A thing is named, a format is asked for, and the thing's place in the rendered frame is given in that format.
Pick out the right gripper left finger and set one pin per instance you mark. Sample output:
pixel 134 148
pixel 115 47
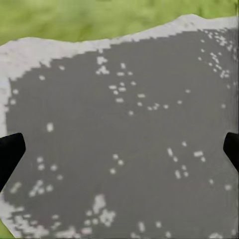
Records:
pixel 12 148

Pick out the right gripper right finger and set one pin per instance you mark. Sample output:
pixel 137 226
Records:
pixel 231 148

